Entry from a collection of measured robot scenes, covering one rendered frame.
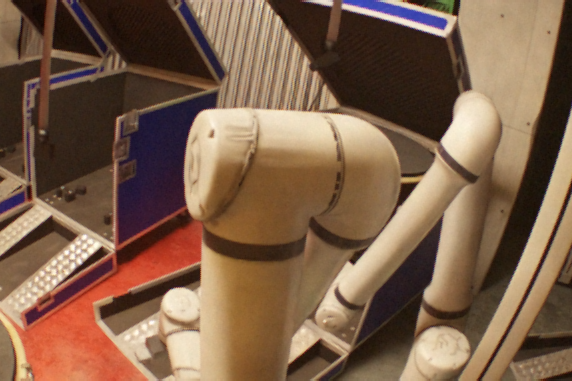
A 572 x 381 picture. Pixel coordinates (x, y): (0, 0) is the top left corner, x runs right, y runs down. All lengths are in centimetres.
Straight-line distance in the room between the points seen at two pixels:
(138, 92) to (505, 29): 265
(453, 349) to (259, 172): 85
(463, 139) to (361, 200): 46
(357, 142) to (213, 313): 25
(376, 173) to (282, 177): 11
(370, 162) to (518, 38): 249
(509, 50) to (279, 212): 257
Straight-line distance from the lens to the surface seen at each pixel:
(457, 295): 128
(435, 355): 118
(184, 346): 98
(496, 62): 296
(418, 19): 197
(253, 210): 50
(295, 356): 232
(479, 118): 99
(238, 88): 436
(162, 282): 269
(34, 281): 276
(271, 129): 50
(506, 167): 309
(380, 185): 56
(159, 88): 356
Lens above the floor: 172
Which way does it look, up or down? 23 degrees down
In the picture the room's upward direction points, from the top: 10 degrees clockwise
